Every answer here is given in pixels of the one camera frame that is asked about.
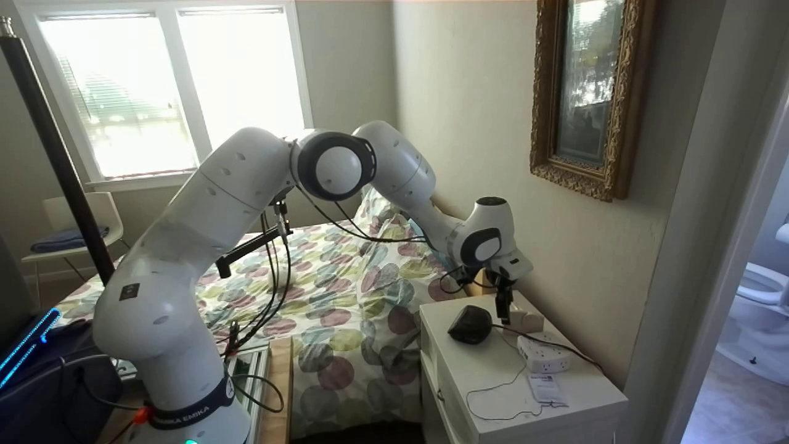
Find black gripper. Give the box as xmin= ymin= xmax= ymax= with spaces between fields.
xmin=490 ymin=271 xmax=516 ymax=326

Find white alarm clock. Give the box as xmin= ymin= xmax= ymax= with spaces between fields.
xmin=508 ymin=311 xmax=545 ymax=333

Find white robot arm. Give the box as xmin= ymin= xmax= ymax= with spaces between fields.
xmin=95 ymin=122 xmax=530 ymax=444

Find black round lamp base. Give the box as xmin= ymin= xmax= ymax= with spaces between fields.
xmin=450 ymin=307 xmax=493 ymax=347

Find white nightstand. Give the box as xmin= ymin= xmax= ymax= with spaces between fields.
xmin=419 ymin=297 xmax=627 ymax=444

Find white paper card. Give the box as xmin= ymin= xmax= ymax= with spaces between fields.
xmin=529 ymin=369 xmax=568 ymax=407

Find floral patterned bedspread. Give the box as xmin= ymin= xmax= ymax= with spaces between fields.
xmin=56 ymin=186 xmax=467 ymax=441

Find gold framed landscape painting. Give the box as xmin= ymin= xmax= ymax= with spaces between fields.
xmin=530 ymin=0 xmax=657 ymax=203

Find white framed window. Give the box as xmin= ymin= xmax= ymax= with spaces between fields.
xmin=13 ymin=0 xmax=310 ymax=184

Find white chair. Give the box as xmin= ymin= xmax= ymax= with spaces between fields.
xmin=23 ymin=192 xmax=125 ymax=265

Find black tripod pole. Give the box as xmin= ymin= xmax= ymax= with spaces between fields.
xmin=0 ymin=17 xmax=114 ymax=282

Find white cable on nightstand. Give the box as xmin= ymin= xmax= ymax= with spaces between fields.
xmin=463 ymin=329 xmax=604 ymax=427

